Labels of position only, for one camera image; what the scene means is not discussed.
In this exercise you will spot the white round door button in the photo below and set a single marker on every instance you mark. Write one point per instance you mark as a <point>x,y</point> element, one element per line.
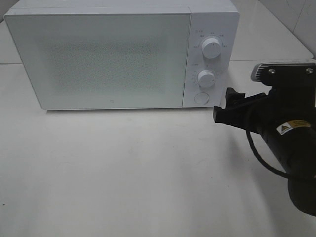
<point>201,98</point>

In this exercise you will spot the white round knob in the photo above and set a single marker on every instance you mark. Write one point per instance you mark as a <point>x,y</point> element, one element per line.
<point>206,78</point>
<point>211,47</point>

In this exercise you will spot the white microwave oven body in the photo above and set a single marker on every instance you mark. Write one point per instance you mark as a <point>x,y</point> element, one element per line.
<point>208,18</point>

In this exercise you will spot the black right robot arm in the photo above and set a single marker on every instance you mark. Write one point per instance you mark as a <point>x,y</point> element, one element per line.
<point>302,191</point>

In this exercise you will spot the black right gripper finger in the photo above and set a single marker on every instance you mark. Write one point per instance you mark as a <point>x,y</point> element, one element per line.
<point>234,99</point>
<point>232,116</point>

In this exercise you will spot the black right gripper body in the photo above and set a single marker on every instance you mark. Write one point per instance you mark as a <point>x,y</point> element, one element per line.
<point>286,120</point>

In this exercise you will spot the white microwave door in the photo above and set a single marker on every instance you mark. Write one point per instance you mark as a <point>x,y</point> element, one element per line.
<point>103,61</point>

